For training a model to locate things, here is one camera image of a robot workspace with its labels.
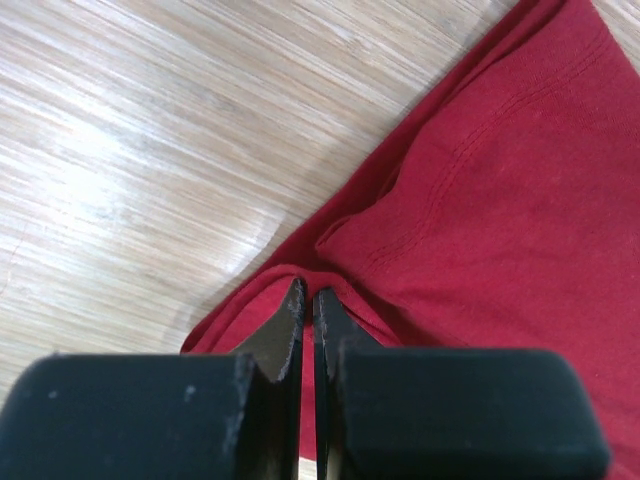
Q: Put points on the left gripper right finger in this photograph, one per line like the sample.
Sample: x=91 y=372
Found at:
x=446 y=413

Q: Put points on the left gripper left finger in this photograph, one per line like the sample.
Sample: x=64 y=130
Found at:
x=232 y=416

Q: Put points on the dark red t shirt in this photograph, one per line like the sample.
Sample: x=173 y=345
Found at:
x=503 y=211

